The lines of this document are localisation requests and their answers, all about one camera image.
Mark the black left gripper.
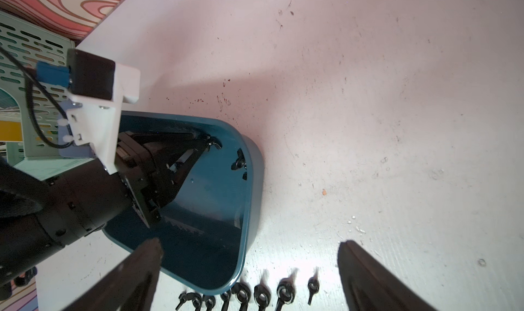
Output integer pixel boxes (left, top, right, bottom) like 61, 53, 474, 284
115, 131, 213, 229

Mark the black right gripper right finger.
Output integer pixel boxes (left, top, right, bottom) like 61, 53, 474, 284
337, 240, 435, 310

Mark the dark teal storage box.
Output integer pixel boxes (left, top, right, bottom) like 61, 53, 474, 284
103, 111, 265, 295

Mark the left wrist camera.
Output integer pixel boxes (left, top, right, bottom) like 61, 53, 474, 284
35, 49, 141, 174

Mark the green plastic file organizer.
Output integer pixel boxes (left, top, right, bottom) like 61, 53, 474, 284
0, 10, 95, 177

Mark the wing nut in box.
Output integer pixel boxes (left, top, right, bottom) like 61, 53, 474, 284
231, 149, 248, 181
206, 136, 222, 151

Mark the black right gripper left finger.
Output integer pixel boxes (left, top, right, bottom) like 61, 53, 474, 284
65, 238, 163, 310

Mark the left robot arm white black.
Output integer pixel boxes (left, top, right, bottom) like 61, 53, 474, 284
1, 132, 221, 285

